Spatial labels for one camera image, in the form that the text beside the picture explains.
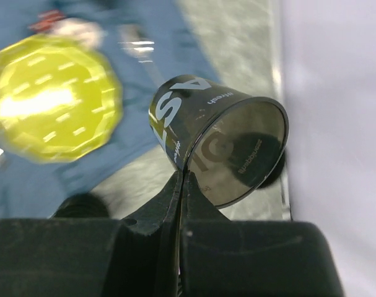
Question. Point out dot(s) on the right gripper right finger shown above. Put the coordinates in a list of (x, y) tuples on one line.
[(199, 256)]

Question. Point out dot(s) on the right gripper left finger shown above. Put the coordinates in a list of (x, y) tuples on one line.
[(151, 244)]

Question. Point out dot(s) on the dark translucent takeout cup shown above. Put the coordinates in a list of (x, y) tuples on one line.
[(233, 142)]

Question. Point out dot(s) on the stack of black lids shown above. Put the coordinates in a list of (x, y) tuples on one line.
[(83, 205)]

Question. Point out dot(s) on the yellow green dotted plate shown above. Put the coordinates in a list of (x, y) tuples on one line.
[(59, 100)]

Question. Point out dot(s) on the blue letter print cloth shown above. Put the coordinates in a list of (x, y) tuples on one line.
[(34, 190)]

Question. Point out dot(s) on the silver spoon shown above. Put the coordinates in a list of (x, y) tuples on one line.
[(135, 43)]

